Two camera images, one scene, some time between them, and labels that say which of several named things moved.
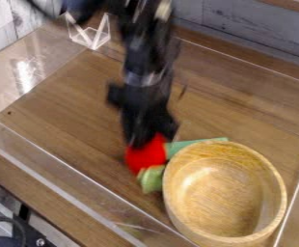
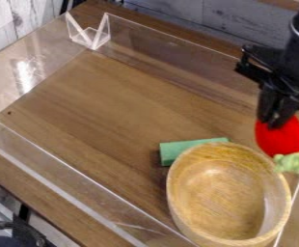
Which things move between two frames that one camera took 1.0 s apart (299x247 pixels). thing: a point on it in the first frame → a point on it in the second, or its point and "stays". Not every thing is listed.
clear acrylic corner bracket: x=90 y=37 stays
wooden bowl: x=225 y=193 stays
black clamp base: x=34 y=236 stays
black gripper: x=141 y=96 → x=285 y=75
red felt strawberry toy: x=146 y=158 → x=282 y=143
